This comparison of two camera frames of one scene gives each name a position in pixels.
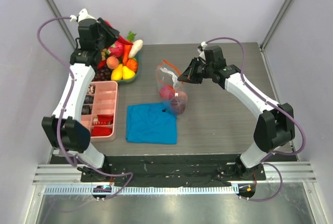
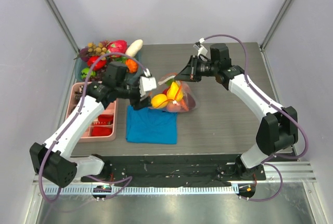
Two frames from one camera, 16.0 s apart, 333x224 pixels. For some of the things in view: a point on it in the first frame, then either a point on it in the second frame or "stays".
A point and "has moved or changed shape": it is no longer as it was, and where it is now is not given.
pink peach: [166, 92] → [173, 108]
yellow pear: [127, 74] has moved or changed shape
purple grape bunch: [102, 74] stays
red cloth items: [106, 119] stays
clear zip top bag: [173, 98] has moved or changed shape
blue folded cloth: [150, 123] stays
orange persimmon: [132, 65] stays
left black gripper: [113, 34] → [137, 104]
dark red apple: [178, 102] → [191, 102]
